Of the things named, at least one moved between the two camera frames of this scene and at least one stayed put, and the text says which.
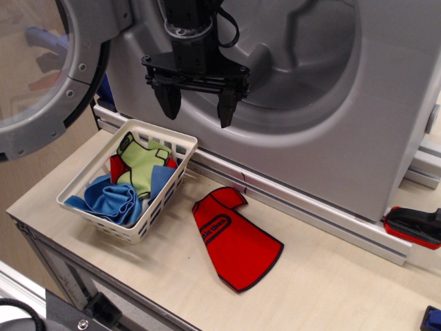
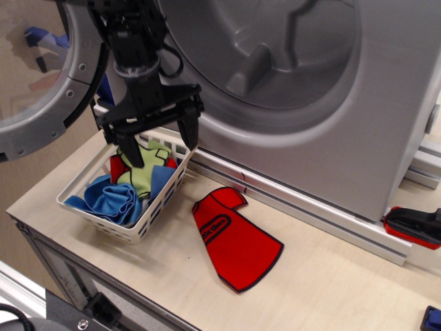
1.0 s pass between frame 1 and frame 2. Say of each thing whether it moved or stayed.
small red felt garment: stayed
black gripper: moved
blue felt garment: stayed
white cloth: stayed
